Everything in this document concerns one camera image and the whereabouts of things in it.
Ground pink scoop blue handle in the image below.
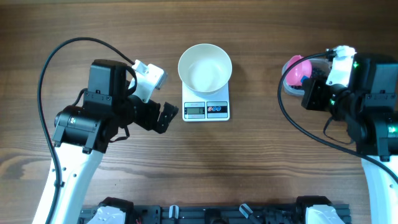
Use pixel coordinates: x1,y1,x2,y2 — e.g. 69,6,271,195
285,60,312,86

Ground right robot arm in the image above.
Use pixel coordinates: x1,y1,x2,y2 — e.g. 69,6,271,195
302,53,397,223

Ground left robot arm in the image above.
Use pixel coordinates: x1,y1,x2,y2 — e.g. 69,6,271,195
34,59,178,223

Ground white digital kitchen scale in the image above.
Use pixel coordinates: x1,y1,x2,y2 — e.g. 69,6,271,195
182,83,230,122

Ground white bowl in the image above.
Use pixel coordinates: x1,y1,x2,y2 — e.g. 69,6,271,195
177,44,233,95

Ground black beans in container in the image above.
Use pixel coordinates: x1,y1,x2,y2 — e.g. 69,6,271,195
290,67,327,90

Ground clear plastic container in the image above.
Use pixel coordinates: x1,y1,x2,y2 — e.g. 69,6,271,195
283,58,330,97

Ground right black camera cable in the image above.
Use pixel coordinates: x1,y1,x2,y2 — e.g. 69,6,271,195
276,51,398,184

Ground black camera cable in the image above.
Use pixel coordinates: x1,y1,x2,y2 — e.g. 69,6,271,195
37,37,136,224
276,51,398,184

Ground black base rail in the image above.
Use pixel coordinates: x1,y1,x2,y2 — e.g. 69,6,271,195
79,203,352,224

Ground left black camera cable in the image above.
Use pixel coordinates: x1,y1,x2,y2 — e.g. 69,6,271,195
37,37,136,224

